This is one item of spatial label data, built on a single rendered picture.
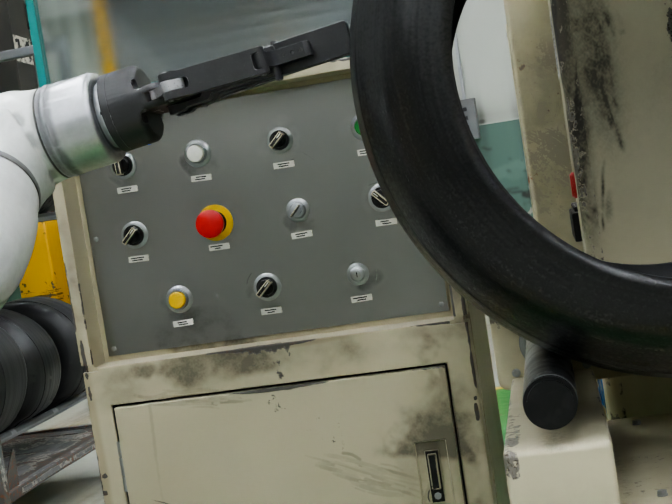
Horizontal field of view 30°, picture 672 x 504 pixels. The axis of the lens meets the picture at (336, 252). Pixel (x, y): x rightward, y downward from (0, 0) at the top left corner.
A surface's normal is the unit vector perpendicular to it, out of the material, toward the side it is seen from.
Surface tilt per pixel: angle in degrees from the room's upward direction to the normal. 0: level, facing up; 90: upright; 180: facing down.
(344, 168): 90
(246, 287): 90
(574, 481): 90
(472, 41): 90
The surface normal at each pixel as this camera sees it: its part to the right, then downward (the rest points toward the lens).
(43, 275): -0.24, 0.09
